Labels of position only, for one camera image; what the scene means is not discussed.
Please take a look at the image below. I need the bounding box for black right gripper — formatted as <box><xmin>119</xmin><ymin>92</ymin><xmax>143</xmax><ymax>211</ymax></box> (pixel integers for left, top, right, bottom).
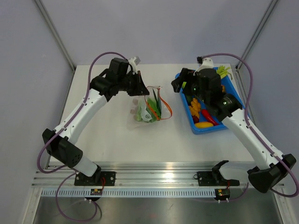
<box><xmin>171</xmin><ymin>69</ymin><xmax>209</xmax><ymax>105</ymax></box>

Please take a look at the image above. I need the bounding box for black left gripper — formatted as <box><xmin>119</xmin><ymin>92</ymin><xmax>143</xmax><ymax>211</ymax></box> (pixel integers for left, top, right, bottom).
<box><xmin>117</xmin><ymin>70</ymin><xmax>150</xmax><ymax>97</ymax></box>

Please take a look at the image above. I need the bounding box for longan bunch with leaves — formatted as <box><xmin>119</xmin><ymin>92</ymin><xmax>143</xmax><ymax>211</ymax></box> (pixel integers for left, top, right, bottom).
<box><xmin>130</xmin><ymin>98</ymin><xmax>142</xmax><ymax>122</ymax></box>

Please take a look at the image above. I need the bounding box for green scallion bunch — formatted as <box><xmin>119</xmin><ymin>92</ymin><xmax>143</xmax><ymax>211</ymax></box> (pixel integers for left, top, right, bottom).
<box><xmin>152</xmin><ymin>90</ymin><xmax>162</xmax><ymax>118</ymax></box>

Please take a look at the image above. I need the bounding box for clear zip bag orange zipper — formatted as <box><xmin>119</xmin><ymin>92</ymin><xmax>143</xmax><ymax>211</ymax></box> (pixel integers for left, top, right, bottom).
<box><xmin>127</xmin><ymin>86</ymin><xmax>173</xmax><ymax>130</ymax></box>

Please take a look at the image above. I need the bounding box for napa cabbage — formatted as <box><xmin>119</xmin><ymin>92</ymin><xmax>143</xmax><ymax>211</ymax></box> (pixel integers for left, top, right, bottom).
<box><xmin>138</xmin><ymin>97</ymin><xmax>160</xmax><ymax>123</ymax></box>

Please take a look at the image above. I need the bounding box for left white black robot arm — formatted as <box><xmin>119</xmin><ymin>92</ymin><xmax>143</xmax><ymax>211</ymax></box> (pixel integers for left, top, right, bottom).
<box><xmin>43</xmin><ymin>56</ymin><xmax>149</xmax><ymax>186</ymax></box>

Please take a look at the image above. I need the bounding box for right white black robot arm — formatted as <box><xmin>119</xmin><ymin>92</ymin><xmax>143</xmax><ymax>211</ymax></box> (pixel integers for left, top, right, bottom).
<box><xmin>171</xmin><ymin>68</ymin><xmax>299</xmax><ymax>193</ymax></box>

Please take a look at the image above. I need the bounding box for light green leafy vegetable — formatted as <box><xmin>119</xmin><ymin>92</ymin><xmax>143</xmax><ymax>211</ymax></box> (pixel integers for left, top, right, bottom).
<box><xmin>216</xmin><ymin>65</ymin><xmax>231</xmax><ymax>79</ymax></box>

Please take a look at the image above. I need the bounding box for blue plastic bin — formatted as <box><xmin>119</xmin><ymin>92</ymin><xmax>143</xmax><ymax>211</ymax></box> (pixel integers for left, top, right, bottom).
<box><xmin>178</xmin><ymin>77</ymin><xmax>244</xmax><ymax>135</ymax></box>

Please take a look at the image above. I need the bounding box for orange ginger root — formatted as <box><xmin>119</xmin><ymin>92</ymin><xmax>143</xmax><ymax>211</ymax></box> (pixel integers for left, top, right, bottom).
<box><xmin>189</xmin><ymin>98</ymin><xmax>201</xmax><ymax>118</ymax></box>

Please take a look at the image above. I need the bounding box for red chili pepper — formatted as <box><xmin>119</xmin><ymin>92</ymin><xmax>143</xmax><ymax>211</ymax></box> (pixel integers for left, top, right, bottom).
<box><xmin>201</xmin><ymin>109</ymin><xmax>219</xmax><ymax>126</ymax></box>

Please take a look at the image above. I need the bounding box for dark purple fruit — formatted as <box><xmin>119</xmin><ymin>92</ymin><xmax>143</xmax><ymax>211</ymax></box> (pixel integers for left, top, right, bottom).
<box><xmin>192</xmin><ymin>116</ymin><xmax>199</xmax><ymax>124</ymax></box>

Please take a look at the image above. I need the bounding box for yellow mango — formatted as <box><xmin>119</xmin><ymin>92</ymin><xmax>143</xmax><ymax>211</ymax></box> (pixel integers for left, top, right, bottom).
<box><xmin>194</xmin><ymin>122</ymin><xmax>213</xmax><ymax>129</ymax></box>

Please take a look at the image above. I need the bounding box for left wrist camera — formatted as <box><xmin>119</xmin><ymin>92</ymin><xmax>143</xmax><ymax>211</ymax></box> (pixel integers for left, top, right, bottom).
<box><xmin>128</xmin><ymin>56</ymin><xmax>141</xmax><ymax>73</ymax></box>

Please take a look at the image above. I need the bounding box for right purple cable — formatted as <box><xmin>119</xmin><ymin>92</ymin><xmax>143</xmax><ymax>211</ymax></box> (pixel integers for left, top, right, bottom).
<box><xmin>193</xmin><ymin>53</ymin><xmax>299</xmax><ymax>203</ymax></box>

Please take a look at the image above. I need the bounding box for purple cable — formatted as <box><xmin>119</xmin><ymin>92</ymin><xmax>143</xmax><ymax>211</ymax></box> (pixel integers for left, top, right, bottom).
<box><xmin>193</xmin><ymin>53</ymin><xmax>299</xmax><ymax>203</ymax></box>
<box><xmin>37</xmin><ymin>51</ymin><xmax>128</xmax><ymax>222</ymax></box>

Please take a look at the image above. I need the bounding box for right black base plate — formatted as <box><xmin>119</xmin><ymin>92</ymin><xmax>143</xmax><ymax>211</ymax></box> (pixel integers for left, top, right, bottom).
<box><xmin>193</xmin><ymin>171</ymin><xmax>240</xmax><ymax>187</ymax></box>

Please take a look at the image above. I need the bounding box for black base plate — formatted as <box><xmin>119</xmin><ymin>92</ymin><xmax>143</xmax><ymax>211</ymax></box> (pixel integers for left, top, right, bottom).
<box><xmin>193</xmin><ymin>171</ymin><xmax>240</xmax><ymax>187</ymax></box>
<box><xmin>74</xmin><ymin>171</ymin><xmax>116</xmax><ymax>186</ymax></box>

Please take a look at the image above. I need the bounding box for aluminium rail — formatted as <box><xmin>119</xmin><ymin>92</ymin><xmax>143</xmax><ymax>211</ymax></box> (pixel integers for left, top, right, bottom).
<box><xmin>31</xmin><ymin>163</ymin><xmax>286</xmax><ymax>189</ymax></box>

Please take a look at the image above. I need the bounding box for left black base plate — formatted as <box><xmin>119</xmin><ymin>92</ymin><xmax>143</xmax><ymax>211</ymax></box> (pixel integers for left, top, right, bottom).
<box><xmin>74</xmin><ymin>171</ymin><xmax>116</xmax><ymax>186</ymax></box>

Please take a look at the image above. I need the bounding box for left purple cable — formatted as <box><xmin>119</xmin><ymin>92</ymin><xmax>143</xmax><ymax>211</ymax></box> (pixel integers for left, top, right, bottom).
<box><xmin>37</xmin><ymin>51</ymin><xmax>128</xmax><ymax>222</ymax></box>

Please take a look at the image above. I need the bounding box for white slotted cable duct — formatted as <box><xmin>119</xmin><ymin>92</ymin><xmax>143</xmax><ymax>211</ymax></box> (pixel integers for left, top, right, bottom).
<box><xmin>41</xmin><ymin>188</ymin><xmax>215</xmax><ymax>198</ymax></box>

